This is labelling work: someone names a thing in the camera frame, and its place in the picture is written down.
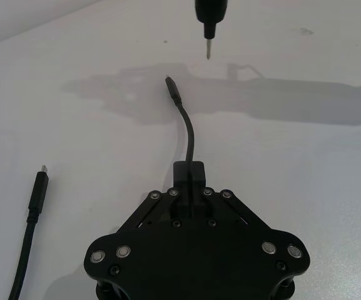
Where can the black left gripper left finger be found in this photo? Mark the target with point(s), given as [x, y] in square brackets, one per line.
[180, 175]

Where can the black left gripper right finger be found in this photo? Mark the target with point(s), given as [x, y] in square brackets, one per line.
[199, 175]

